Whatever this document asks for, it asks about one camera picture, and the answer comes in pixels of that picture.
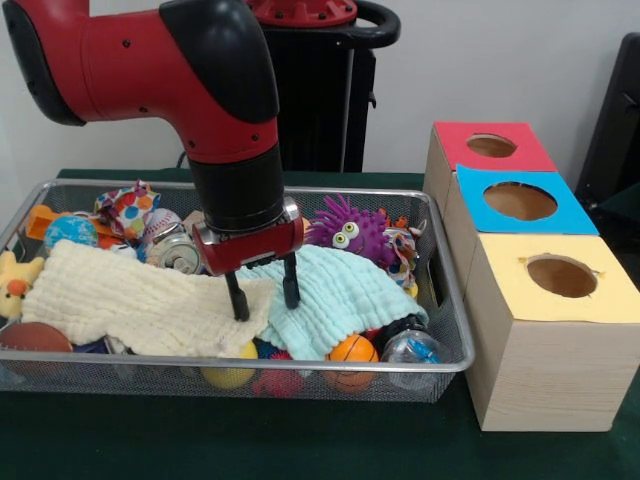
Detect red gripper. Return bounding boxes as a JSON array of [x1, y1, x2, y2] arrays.
[[192, 214, 306, 322]]

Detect mint waffle cloth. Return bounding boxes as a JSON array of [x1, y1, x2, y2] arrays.
[[237, 244, 430, 362]]

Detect cream waffle cloth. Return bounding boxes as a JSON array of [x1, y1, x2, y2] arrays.
[[20, 238, 276, 359]]

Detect silver mesh bin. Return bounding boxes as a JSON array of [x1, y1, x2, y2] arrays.
[[0, 178, 476, 405]]

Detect wooden box with three holes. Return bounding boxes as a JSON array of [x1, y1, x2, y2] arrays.
[[422, 120, 640, 433]]

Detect silver tin can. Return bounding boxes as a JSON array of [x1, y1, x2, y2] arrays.
[[147, 229, 201, 275]]

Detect orange toy basketball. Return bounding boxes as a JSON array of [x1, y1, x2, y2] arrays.
[[324, 333, 380, 394]]

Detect purple spiky monster toy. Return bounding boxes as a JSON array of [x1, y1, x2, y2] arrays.
[[304, 193, 396, 266]]

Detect white toy baseball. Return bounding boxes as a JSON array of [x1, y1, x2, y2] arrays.
[[143, 207, 182, 241]]

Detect dark green tablecloth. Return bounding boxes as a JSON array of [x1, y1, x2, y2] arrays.
[[0, 168, 640, 480], [597, 182, 640, 216]]

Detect polka dot fabric toy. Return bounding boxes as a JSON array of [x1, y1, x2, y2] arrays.
[[94, 179, 161, 240]]

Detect blue green globe ball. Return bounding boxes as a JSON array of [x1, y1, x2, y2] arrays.
[[43, 214, 100, 254]]

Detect brown toy football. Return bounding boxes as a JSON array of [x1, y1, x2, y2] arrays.
[[0, 321, 75, 354]]

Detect yellow duck plush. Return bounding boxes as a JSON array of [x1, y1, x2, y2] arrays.
[[0, 250, 46, 321]]

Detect black panel on stand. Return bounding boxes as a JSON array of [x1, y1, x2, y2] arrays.
[[574, 32, 640, 211]]

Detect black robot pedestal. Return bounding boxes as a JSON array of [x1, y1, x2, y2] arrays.
[[247, 0, 401, 174]]

